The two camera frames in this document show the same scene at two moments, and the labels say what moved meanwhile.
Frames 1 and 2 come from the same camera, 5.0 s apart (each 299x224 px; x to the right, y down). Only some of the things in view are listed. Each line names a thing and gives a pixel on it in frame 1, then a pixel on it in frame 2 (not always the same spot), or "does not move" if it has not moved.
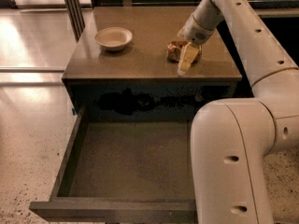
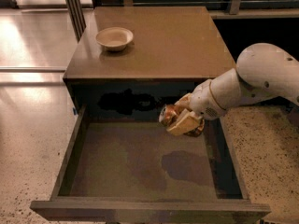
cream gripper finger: x=180 y=34 to x=185 y=102
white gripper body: x=195 y=32 to x=203 y=101
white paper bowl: x=113 y=38 does not move
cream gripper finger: x=188 y=56 to x=184 y=122
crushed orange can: x=174 y=50 to x=171 y=112
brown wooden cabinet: x=120 y=71 does not move
